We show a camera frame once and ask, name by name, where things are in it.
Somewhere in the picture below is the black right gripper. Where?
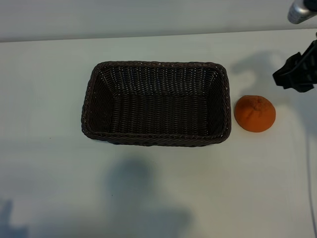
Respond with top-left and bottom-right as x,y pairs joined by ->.
273,32 -> 317,93

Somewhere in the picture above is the orange citrus fruit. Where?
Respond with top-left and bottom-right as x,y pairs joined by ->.
234,95 -> 277,133

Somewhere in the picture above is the dark brown woven basket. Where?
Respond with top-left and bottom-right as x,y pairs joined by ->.
80,60 -> 232,147

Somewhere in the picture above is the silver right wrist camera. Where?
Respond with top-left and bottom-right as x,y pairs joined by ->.
287,0 -> 317,25

